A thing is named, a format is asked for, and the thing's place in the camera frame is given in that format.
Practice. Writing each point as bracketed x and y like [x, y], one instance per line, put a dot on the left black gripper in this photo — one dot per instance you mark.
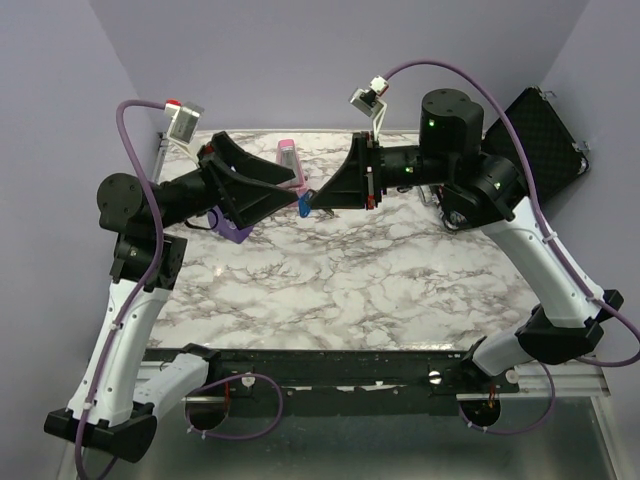
[244, 201]

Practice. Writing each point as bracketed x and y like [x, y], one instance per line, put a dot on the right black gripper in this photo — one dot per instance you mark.
[352, 186]

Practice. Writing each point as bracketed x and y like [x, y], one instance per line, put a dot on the blue key tag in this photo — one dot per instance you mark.
[304, 206]

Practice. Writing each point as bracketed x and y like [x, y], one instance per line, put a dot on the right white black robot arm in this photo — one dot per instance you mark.
[491, 193]

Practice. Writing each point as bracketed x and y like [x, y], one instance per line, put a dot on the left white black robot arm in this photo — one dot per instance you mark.
[109, 412]

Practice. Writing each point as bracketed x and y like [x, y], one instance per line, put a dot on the purple metronome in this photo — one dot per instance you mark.
[226, 228]

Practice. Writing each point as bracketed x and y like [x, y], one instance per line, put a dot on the pink metronome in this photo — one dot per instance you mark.
[287, 156]

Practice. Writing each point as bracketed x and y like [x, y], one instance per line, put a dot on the black poker chip case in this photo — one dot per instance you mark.
[549, 147]

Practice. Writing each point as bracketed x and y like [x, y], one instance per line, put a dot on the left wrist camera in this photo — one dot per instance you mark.
[184, 120]

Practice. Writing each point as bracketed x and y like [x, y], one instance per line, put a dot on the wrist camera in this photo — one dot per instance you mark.
[184, 120]
[369, 101]

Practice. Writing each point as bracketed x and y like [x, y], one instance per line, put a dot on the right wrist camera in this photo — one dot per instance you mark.
[369, 101]

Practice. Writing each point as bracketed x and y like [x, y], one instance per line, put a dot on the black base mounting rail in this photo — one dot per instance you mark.
[331, 383]

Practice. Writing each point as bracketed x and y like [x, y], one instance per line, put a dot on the aluminium frame extrusion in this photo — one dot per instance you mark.
[573, 379]

